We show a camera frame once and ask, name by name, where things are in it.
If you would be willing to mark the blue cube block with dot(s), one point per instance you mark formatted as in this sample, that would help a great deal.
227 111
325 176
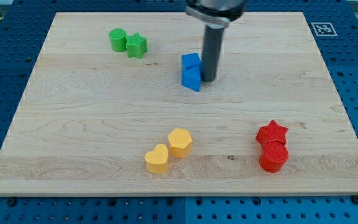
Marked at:
190 60

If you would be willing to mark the green cylinder block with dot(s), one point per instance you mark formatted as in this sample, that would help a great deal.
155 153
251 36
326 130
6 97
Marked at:
118 40

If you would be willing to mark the yellow hexagon block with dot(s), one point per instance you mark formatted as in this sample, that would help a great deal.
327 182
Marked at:
181 142

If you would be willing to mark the red star block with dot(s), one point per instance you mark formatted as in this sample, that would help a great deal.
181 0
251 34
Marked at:
273 132

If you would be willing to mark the blue triangle block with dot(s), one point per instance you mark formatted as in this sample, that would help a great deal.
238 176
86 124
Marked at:
191 78

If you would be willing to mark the wooden board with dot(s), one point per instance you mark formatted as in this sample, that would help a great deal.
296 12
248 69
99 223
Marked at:
89 114

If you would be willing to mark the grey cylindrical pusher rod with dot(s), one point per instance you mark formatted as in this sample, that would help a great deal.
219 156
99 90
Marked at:
212 42

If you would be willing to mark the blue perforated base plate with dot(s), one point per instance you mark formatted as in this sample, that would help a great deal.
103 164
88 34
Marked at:
23 30

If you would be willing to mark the green star block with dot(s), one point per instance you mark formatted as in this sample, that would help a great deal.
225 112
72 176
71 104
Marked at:
136 45

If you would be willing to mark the red cylinder block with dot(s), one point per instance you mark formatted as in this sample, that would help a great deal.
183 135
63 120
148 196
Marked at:
274 156

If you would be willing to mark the yellow heart block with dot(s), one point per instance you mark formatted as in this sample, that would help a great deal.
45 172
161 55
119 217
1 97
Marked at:
156 161

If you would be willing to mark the white fiducial marker tag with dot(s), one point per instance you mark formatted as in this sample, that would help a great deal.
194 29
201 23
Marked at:
324 29

